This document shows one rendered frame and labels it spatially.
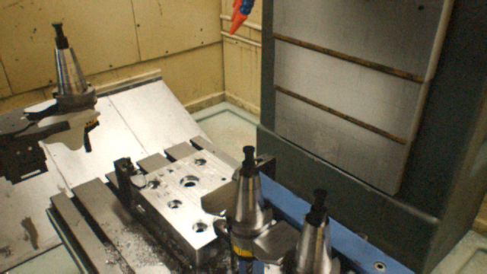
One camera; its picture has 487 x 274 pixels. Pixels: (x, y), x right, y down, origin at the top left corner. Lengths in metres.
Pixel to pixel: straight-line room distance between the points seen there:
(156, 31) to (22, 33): 0.55
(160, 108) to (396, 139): 1.10
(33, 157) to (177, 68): 1.39
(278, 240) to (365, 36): 0.62
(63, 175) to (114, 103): 0.41
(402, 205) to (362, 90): 0.34
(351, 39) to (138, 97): 1.10
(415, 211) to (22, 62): 1.43
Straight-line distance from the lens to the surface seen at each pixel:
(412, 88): 0.96
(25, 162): 0.65
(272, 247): 0.49
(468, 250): 1.48
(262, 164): 0.99
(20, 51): 1.67
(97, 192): 1.14
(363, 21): 0.99
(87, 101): 0.64
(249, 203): 0.49
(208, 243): 0.82
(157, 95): 1.84
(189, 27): 1.94
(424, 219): 1.13
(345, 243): 0.50
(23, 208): 1.52
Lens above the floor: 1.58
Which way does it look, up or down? 32 degrees down
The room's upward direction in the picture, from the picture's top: 1 degrees counter-clockwise
